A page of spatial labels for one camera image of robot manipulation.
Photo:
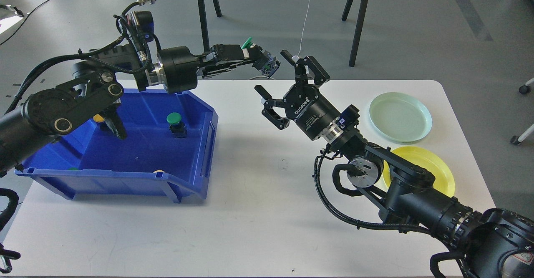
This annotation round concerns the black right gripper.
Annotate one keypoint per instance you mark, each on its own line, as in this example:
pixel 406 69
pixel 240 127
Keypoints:
pixel 303 103

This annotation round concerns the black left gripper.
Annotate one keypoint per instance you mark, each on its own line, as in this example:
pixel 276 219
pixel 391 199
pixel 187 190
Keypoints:
pixel 176 68

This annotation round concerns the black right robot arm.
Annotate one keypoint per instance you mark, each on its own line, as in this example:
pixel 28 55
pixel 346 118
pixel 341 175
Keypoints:
pixel 494 244

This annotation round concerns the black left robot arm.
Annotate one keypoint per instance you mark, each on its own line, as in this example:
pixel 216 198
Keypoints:
pixel 94 89

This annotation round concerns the pale green plate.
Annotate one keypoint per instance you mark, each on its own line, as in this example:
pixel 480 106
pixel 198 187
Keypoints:
pixel 400 117

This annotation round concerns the yellow button far left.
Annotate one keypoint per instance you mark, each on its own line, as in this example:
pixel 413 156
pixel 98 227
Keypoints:
pixel 98 119

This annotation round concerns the yellow plate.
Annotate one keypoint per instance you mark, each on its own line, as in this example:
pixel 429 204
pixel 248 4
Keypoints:
pixel 444 180

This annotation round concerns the blue plastic storage bin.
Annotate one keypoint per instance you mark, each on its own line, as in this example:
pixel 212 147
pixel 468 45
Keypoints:
pixel 110 166

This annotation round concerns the right black tripod legs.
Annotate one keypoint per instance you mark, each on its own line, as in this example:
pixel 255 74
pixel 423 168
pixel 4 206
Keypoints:
pixel 358 27

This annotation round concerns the chair caster wheel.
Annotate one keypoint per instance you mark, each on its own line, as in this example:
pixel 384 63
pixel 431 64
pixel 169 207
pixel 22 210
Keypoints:
pixel 517 140

